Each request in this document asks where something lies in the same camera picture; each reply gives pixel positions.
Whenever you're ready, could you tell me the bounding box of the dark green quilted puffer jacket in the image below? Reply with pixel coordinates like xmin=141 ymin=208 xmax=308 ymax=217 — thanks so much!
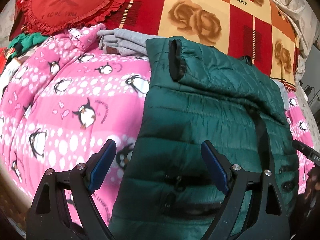
xmin=108 ymin=36 xmax=300 ymax=240

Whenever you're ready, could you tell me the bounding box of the person's right hand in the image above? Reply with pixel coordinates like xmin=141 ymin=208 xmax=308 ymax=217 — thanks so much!
xmin=301 ymin=166 xmax=319 ymax=204

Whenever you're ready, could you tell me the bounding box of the pink penguin print quilt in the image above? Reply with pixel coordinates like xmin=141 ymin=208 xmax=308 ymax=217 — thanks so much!
xmin=1 ymin=24 xmax=312 ymax=223

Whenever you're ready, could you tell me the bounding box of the red orange rose blanket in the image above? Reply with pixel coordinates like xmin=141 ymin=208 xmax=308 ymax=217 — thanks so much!
xmin=105 ymin=0 xmax=299 ymax=90

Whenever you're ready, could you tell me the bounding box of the beige floral bedding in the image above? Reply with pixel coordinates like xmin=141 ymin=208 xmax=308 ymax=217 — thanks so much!
xmin=268 ymin=0 xmax=320 ymax=58

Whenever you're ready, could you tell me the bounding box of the green ruffled cloth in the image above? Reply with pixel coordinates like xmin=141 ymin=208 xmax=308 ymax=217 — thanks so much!
xmin=8 ymin=33 xmax=48 ymax=57

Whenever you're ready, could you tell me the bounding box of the folded grey garment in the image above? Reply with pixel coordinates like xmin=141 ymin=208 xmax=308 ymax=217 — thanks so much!
xmin=98 ymin=29 xmax=289 ymax=114

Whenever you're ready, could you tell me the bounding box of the red heart ruffled pillow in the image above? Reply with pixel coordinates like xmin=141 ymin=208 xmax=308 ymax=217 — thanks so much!
xmin=22 ymin=0 xmax=125 ymax=35

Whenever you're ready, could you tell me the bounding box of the black charger with cable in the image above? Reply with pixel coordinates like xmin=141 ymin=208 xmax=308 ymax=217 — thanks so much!
xmin=303 ymin=85 xmax=317 ymax=105

